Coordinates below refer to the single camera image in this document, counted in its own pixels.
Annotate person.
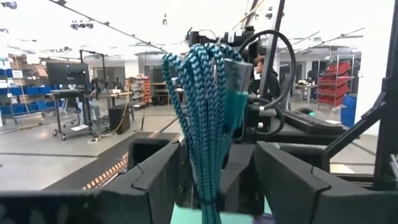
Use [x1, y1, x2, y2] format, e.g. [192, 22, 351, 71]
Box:
[253, 55, 282, 100]

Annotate black wheeled monitor cart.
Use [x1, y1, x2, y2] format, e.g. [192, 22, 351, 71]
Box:
[50, 88, 96, 141]

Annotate black monitor on cart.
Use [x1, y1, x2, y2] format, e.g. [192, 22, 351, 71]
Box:
[46, 62, 91, 90]

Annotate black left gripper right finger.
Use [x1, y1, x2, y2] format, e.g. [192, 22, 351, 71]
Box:
[254, 141, 398, 224]

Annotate black box on floor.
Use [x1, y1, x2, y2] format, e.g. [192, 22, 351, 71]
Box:
[108, 105, 131, 135]

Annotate black aluminium table frame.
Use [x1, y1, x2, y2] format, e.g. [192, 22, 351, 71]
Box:
[259, 0, 398, 190]

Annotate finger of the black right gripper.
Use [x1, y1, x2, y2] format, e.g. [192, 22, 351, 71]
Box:
[220, 143, 265, 215]
[178, 139, 200, 208]

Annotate translucent teal cable tag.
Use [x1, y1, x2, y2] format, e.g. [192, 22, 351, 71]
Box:
[223, 58, 254, 133]

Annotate black hazard-striped floor mat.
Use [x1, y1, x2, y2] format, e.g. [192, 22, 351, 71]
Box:
[45, 131, 180, 191]

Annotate pale floor cable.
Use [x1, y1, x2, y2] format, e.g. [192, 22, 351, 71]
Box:
[86, 102, 129, 144]

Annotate black equipment platform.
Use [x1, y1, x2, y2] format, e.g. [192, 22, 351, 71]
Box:
[282, 107, 346, 136]

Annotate workbench with robot arms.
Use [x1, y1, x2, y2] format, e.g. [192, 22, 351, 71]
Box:
[79, 49, 135, 123]

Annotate green table mat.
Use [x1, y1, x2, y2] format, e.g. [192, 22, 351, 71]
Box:
[170, 198, 273, 224]

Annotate black ceiling track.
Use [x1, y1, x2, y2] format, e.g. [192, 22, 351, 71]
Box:
[48, 0, 169, 54]

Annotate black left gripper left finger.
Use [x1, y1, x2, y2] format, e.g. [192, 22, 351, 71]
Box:
[0, 138, 182, 224]

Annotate shelf with blue bins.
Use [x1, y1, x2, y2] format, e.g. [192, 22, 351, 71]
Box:
[0, 55, 65, 125]

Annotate blue barrel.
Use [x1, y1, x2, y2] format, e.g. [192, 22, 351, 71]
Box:
[340, 93, 358, 128]

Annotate wire rack with red bins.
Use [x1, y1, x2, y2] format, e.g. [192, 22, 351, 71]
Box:
[316, 55, 356, 114]

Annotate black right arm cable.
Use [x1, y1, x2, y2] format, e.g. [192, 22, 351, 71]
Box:
[238, 29, 297, 110]

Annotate teal braided USB-C cable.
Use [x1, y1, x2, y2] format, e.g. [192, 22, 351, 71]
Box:
[161, 42, 246, 224]

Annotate shelf rack with orange bins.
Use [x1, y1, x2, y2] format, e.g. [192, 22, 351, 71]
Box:
[126, 74, 153, 108]

